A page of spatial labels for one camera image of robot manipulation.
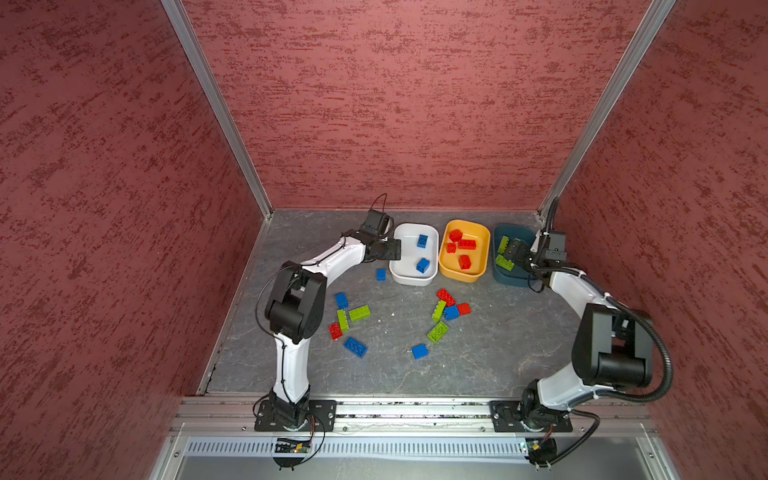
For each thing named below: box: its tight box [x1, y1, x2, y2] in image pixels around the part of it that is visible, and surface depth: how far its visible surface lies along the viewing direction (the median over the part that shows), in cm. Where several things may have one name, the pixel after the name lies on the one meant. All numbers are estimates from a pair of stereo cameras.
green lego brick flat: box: [427, 321, 449, 344], surface depth 90 cm
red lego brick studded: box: [436, 288, 457, 308], surface depth 97 cm
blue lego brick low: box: [444, 305, 460, 321], surface depth 94 cm
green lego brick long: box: [349, 305, 371, 322], surface depth 93 cm
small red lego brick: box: [328, 322, 343, 341], surface depth 89 cm
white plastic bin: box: [388, 222, 439, 286], surface depth 107 cm
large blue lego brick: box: [343, 337, 368, 358], surface depth 87 cm
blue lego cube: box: [416, 257, 431, 274], surface depth 105 cm
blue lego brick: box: [334, 292, 349, 310], surface depth 97 cm
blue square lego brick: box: [412, 343, 429, 360], surface depth 87 cm
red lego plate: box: [458, 239, 477, 250], surface depth 112 cm
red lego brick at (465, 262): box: [459, 255, 472, 270], surface depth 105 cm
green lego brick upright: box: [432, 300, 447, 323], surface depth 93 cm
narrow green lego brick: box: [337, 309, 350, 333], surface depth 90 cm
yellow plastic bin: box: [438, 219, 491, 283], surface depth 109 cm
